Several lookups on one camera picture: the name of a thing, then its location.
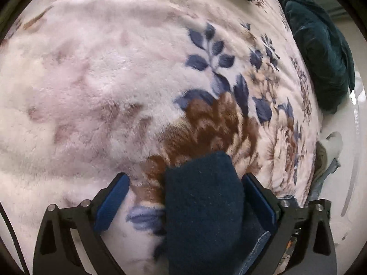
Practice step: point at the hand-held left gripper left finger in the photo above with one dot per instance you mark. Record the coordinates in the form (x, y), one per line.
(114, 200)

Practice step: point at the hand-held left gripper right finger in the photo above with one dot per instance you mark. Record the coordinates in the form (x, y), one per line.
(258, 200)

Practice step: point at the dark blue pants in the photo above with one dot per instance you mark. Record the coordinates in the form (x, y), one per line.
(203, 206)

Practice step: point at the light blue jeans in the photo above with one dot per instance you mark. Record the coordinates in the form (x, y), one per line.
(326, 174)

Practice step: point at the pale grey-green cloth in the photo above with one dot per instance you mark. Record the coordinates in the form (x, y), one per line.
(334, 146)

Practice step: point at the floral fleece blanket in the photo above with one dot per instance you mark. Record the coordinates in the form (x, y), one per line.
(114, 77)

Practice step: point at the dark teal cloth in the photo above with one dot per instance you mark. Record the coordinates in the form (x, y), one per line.
(318, 51)

